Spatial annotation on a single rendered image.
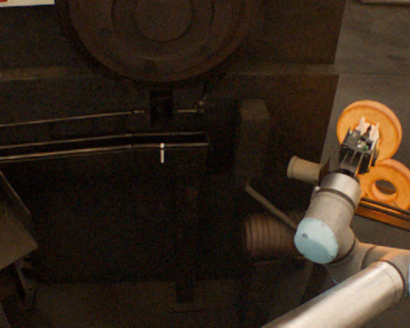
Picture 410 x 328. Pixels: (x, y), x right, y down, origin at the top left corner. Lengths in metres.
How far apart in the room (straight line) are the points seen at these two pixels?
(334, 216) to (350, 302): 0.21
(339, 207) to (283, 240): 0.42
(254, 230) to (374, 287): 0.56
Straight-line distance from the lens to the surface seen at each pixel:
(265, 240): 1.38
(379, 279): 0.92
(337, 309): 0.83
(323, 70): 1.40
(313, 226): 0.98
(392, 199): 1.30
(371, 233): 2.20
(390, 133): 1.20
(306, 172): 1.32
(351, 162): 1.06
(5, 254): 1.26
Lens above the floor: 1.53
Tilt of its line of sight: 41 degrees down
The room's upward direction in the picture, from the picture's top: 3 degrees clockwise
